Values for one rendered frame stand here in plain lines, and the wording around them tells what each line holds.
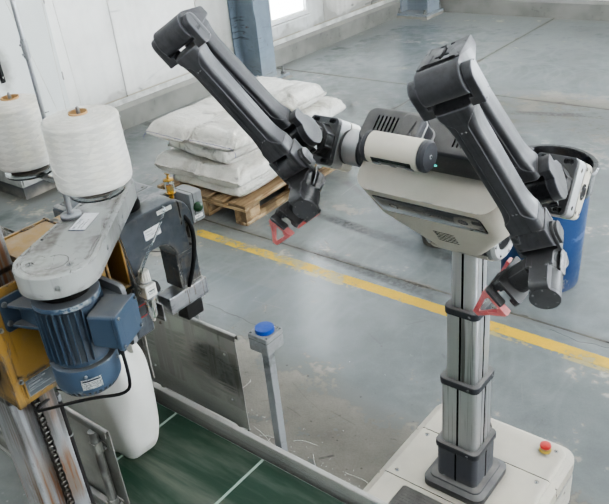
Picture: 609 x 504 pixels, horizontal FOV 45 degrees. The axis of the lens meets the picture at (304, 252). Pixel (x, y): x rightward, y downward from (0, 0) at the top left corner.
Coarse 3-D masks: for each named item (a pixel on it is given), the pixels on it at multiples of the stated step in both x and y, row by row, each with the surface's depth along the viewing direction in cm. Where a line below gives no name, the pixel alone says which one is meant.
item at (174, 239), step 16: (144, 192) 203; (160, 192) 202; (64, 208) 199; (144, 208) 193; (160, 208) 193; (176, 208) 198; (128, 224) 186; (144, 224) 190; (176, 224) 199; (128, 240) 187; (144, 240) 192; (160, 240) 196; (176, 240) 201; (128, 256) 189; (144, 256) 193; (176, 256) 203; (128, 272) 190; (176, 272) 206; (128, 288) 193; (144, 304) 197
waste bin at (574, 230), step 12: (540, 144) 384; (552, 144) 383; (576, 156) 374; (588, 156) 366; (588, 192) 354; (588, 204) 363; (552, 216) 353; (564, 228) 357; (576, 228) 361; (564, 240) 361; (576, 240) 365; (516, 252) 373; (576, 252) 369; (576, 264) 374; (564, 276) 373; (576, 276) 380; (564, 288) 377
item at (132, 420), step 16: (128, 352) 232; (144, 368) 237; (144, 384) 238; (64, 400) 256; (96, 400) 239; (112, 400) 234; (128, 400) 234; (144, 400) 239; (96, 416) 243; (112, 416) 237; (128, 416) 237; (144, 416) 241; (112, 432) 243; (128, 432) 240; (144, 432) 243; (128, 448) 244; (144, 448) 246
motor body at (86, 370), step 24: (96, 288) 160; (48, 312) 154; (72, 312) 156; (48, 336) 159; (72, 336) 159; (72, 360) 160; (96, 360) 164; (120, 360) 172; (72, 384) 164; (96, 384) 165
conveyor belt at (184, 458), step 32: (160, 416) 266; (160, 448) 251; (192, 448) 250; (224, 448) 248; (128, 480) 240; (160, 480) 238; (192, 480) 237; (224, 480) 236; (256, 480) 234; (288, 480) 233
